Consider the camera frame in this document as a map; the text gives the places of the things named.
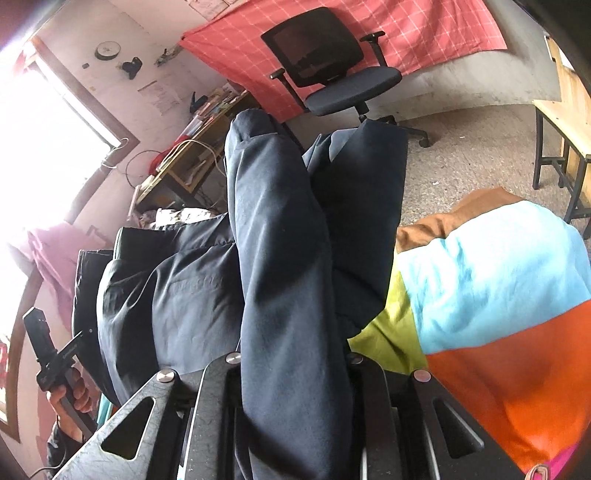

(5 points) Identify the black office chair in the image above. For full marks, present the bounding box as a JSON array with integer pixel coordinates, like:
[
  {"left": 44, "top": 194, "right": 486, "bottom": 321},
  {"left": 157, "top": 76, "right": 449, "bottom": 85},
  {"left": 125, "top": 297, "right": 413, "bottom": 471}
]
[{"left": 261, "top": 7, "right": 432, "bottom": 148}]

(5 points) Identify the person's left forearm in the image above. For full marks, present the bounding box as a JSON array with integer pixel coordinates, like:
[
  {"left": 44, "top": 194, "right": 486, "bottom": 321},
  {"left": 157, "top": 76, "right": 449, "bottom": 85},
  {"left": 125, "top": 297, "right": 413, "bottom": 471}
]
[{"left": 45, "top": 413, "right": 89, "bottom": 474}]

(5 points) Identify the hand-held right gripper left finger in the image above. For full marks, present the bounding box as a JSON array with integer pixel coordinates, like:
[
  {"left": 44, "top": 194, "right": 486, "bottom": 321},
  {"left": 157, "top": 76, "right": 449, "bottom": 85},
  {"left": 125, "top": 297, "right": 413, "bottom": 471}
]
[{"left": 51, "top": 353, "right": 243, "bottom": 480}]

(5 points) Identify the window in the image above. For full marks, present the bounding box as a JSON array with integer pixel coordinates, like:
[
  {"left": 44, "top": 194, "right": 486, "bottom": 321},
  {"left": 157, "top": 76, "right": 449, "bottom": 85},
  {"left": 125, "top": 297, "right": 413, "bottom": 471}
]
[{"left": 0, "top": 34, "right": 139, "bottom": 222}]

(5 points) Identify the wooden table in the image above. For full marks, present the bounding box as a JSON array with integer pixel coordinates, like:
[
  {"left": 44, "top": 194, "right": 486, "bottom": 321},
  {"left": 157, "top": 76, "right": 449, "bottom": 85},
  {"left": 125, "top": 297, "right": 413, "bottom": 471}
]
[{"left": 531, "top": 34, "right": 591, "bottom": 241}]

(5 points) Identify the white cable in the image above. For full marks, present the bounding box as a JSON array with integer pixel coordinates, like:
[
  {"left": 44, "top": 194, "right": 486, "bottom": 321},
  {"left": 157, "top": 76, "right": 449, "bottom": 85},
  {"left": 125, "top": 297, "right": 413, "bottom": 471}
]
[{"left": 157, "top": 138, "right": 227, "bottom": 172}]

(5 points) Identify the floral cloth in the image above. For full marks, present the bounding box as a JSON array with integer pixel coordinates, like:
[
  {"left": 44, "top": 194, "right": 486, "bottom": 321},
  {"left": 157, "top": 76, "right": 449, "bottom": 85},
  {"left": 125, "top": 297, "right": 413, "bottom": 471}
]
[{"left": 139, "top": 208, "right": 222, "bottom": 228}]

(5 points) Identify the wall paper sheet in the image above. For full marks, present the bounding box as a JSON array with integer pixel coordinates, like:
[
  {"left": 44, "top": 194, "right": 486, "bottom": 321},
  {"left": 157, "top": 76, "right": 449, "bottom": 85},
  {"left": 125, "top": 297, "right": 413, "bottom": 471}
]
[{"left": 139, "top": 80, "right": 183, "bottom": 114}]

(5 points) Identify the red checked wall cloth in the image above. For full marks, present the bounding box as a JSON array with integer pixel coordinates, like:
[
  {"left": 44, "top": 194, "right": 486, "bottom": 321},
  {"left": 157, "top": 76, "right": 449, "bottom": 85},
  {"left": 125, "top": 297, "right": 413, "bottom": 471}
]
[{"left": 179, "top": 0, "right": 509, "bottom": 121}]

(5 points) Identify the navy puffer jacket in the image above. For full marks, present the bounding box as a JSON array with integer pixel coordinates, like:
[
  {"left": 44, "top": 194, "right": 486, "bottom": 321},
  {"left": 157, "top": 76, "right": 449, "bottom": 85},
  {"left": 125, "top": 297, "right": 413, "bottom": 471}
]
[{"left": 71, "top": 108, "right": 409, "bottom": 480}]

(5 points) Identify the wooden shelf desk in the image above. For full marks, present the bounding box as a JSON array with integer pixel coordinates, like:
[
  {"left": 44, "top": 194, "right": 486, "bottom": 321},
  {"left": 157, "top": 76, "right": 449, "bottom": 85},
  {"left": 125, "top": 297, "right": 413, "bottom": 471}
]
[{"left": 131, "top": 83, "right": 259, "bottom": 213}]

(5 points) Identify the pink cloth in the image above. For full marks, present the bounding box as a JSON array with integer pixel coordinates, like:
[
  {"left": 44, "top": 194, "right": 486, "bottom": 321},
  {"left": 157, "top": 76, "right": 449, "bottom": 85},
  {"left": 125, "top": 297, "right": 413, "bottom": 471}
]
[{"left": 9, "top": 222, "right": 112, "bottom": 296}]

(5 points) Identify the black cable loop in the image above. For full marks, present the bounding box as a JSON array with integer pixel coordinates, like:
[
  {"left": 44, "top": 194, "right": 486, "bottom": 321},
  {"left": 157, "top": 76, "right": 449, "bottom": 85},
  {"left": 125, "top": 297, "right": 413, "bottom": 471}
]
[{"left": 122, "top": 150, "right": 162, "bottom": 191}]

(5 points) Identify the person's left hand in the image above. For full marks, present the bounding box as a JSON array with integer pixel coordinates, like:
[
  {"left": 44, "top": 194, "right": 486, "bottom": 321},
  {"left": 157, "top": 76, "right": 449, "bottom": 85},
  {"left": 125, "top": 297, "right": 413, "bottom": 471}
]
[{"left": 48, "top": 367, "right": 95, "bottom": 435}]

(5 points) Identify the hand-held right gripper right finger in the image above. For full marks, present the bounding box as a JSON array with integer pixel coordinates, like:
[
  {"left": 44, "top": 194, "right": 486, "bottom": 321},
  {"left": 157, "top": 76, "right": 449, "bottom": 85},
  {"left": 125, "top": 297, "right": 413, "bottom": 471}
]
[{"left": 344, "top": 353, "right": 527, "bottom": 480}]

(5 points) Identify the colourful patchwork blanket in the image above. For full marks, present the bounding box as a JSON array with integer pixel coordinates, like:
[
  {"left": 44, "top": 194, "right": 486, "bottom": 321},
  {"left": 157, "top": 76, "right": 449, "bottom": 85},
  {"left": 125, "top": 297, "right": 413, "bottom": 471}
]
[{"left": 348, "top": 187, "right": 587, "bottom": 476}]

